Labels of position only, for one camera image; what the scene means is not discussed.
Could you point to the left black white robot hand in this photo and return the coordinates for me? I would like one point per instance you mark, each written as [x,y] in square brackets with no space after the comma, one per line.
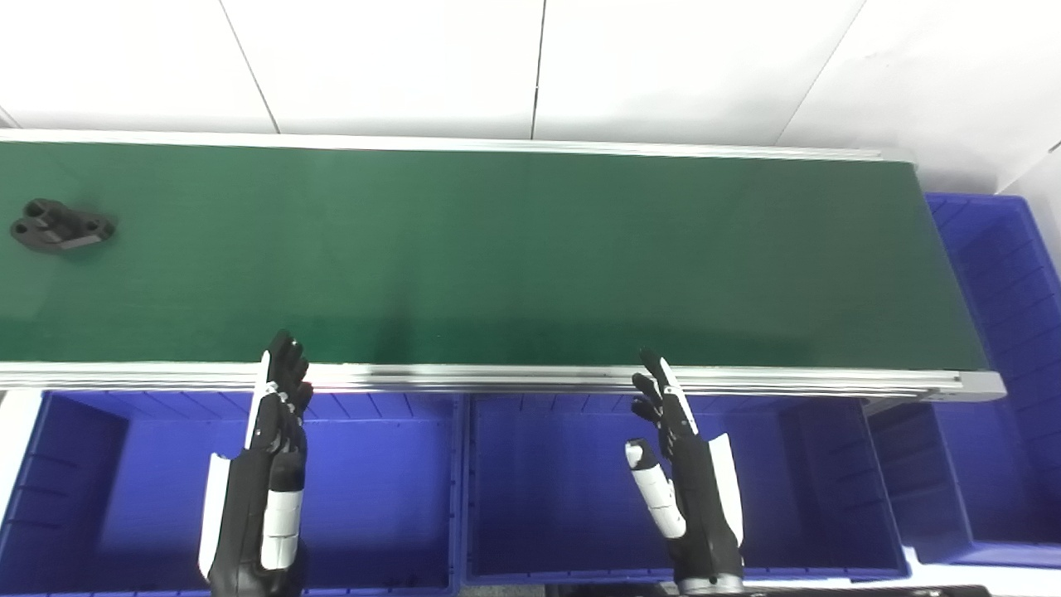
[249,506]

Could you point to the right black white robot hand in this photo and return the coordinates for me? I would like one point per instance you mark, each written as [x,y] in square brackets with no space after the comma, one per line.
[704,497]

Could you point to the black flanged machine part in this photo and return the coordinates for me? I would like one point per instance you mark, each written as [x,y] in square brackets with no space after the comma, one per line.
[60,225]

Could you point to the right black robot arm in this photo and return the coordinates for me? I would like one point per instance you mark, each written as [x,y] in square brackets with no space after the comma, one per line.
[711,587]

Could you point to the blue plastic bin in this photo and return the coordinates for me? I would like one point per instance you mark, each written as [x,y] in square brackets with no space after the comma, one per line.
[1007,348]
[564,489]
[149,489]

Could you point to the green conveyor belt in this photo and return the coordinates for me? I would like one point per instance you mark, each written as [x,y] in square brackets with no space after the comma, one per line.
[497,257]
[497,378]

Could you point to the white flat panel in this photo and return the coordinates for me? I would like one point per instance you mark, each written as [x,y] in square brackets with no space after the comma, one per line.
[15,439]

